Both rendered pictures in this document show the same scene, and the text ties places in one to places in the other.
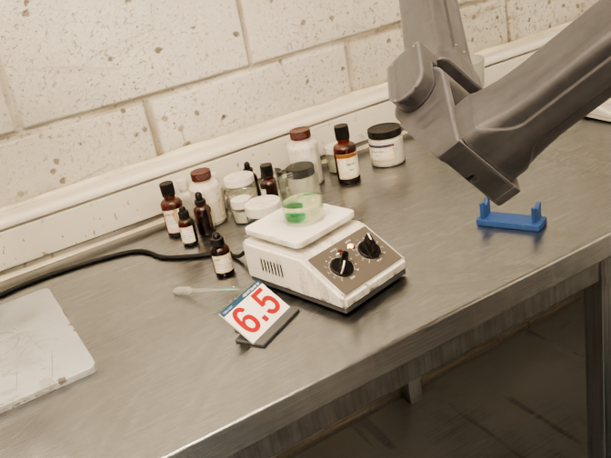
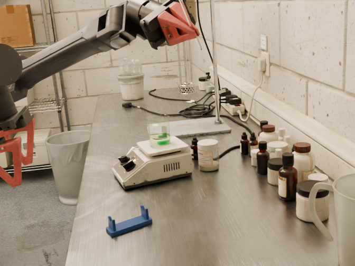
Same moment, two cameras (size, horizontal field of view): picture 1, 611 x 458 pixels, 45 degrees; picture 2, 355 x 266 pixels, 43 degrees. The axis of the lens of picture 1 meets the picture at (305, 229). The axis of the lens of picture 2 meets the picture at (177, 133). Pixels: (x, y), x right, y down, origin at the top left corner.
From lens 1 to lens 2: 1.80 m
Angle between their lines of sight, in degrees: 100
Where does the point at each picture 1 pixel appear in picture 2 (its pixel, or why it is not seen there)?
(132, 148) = (299, 102)
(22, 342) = (186, 129)
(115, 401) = (127, 143)
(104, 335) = not seen: hidden behind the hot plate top
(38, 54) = (286, 33)
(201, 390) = (111, 152)
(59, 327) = (188, 132)
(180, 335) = not seen: hidden behind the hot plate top
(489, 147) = not seen: outside the picture
